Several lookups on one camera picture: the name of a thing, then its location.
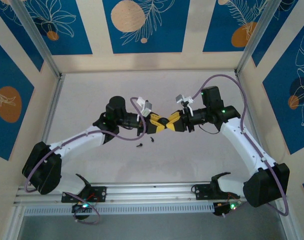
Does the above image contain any black controller board green light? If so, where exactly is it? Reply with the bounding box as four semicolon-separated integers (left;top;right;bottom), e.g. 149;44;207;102
71;199;93;221
213;199;243;217

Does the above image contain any grey slotted cable duct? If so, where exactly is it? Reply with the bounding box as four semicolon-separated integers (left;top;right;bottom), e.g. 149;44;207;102
23;201;215;217

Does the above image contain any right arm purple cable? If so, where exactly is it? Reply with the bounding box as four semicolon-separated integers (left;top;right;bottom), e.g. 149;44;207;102
190;74;290;216

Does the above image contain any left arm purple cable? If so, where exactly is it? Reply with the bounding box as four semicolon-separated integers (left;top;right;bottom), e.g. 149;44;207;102
25;96;146;225

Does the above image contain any aluminium table side rail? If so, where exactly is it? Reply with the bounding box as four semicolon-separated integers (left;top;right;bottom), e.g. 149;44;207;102
235;71;274;181
39;73;65;151

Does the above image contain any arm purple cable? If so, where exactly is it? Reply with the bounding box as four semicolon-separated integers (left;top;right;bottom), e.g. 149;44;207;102
25;96;146;225
190;74;290;216

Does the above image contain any aluminium frame post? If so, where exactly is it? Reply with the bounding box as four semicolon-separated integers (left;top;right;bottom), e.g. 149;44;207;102
10;0;62;79
234;0;284;76

